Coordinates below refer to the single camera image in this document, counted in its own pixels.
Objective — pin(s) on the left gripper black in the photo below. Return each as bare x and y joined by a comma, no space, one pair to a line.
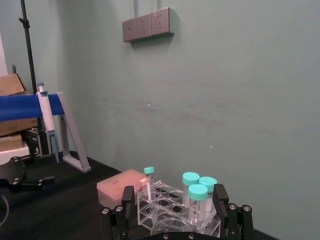
11,173

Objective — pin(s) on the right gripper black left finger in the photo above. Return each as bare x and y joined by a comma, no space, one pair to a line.
128,200

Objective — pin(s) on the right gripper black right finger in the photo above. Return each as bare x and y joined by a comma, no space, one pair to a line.
220,197

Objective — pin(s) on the pink pipette tip box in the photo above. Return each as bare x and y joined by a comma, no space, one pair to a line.
115,186

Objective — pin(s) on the wide tube with teal cap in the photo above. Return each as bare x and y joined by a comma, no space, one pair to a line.
197,202
208,182
188,187

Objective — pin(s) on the slim tube with teal cap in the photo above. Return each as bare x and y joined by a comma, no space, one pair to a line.
149,180

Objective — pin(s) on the clear acrylic tube rack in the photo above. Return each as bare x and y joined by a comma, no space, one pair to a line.
165,200

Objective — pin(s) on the white flat box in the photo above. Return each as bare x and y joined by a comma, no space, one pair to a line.
13,153

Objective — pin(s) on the flat brown cardboard box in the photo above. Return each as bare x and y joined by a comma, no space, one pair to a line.
17,127

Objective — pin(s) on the white and blue pipette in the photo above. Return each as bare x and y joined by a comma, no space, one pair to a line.
46,112

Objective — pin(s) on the grey and blue pipette stand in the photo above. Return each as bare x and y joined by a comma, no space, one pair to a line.
20,107

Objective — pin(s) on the open brown cardboard box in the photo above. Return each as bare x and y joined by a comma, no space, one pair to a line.
11,85

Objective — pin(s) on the white panel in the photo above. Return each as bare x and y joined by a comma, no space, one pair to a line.
2,55

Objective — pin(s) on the black tripod pole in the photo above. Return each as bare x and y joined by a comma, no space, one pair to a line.
28,50

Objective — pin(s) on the black metal frame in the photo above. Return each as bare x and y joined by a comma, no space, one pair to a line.
33,142

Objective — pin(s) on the grey wall socket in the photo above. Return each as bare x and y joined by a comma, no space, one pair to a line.
129,30
143,26
160,22

